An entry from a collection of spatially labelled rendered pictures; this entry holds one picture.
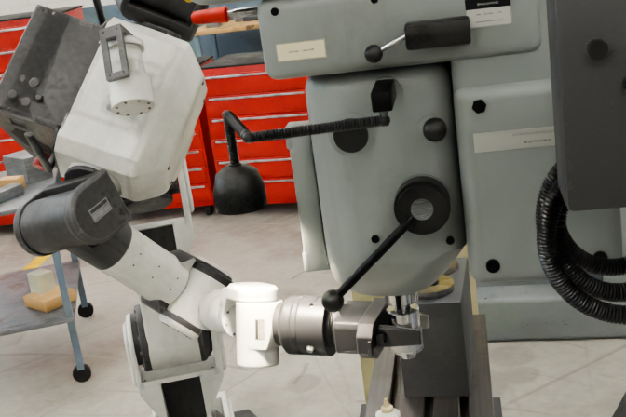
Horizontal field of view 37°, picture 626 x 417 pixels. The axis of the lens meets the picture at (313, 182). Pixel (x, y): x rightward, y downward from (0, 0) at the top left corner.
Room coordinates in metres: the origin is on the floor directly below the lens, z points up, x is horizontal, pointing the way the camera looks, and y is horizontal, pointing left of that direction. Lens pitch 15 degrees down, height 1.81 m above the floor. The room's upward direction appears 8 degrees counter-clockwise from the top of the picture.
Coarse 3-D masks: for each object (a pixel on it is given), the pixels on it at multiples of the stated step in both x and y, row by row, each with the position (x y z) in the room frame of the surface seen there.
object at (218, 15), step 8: (216, 8) 1.38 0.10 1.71; (224, 8) 1.37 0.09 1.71; (240, 8) 1.38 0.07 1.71; (248, 8) 1.37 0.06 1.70; (256, 8) 1.37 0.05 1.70; (192, 16) 1.38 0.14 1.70; (200, 16) 1.38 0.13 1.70; (208, 16) 1.38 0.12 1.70; (216, 16) 1.37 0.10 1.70; (224, 16) 1.37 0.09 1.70; (232, 16) 1.38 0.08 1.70; (240, 16) 1.38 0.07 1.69
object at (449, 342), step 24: (456, 264) 1.69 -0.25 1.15; (432, 288) 1.58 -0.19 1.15; (456, 288) 1.60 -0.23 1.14; (432, 312) 1.55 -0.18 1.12; (456, 312) 1.54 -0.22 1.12; (432, 336) 1.55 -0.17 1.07; (456, 336) 1.54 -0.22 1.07; (408, 360) 1.56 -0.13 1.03; (432, 360) 1.55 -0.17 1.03; (456, 360) 1.54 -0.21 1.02; (408, 384) 1.56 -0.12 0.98; (432, 384) 1.55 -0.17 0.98; (456, 384) 1.54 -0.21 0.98
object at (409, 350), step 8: (392, 320) 1.23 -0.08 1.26; (400, 320) 1.22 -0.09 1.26; (408, 320) 1.22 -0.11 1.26; (416, 320) 1.23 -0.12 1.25; (408, 328) 1.22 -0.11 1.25; (416, 328) 1.23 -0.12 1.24; (392, 352) 1.24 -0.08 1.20; (400, 352) 1.23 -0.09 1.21; (408, 352) 1.22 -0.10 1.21; (416, 352) 1.23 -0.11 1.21
